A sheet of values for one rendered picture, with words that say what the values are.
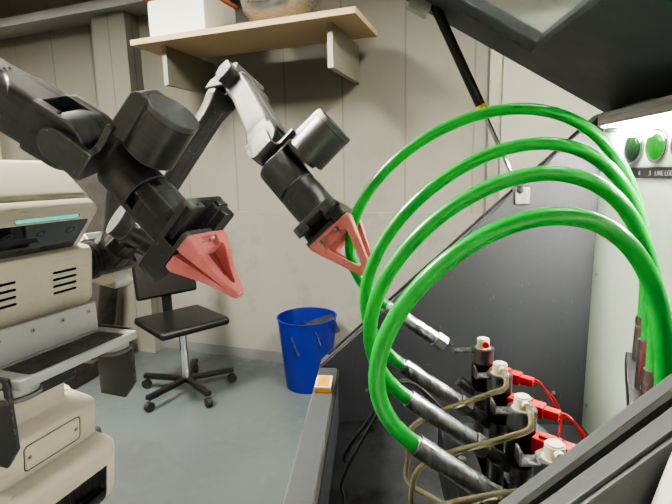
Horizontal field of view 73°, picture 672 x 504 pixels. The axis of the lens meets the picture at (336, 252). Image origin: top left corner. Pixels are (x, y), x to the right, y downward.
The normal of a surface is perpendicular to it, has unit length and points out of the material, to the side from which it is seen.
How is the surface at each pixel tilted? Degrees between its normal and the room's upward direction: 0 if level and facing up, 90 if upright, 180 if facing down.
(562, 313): 90
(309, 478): 0
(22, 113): 102
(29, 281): 98
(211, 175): 90
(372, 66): 90
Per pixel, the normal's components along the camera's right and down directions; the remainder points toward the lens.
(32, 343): 0.94, 0.04
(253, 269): -0.33, 0.17
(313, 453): -0.02, -0.99
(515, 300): -0.07, 0.17
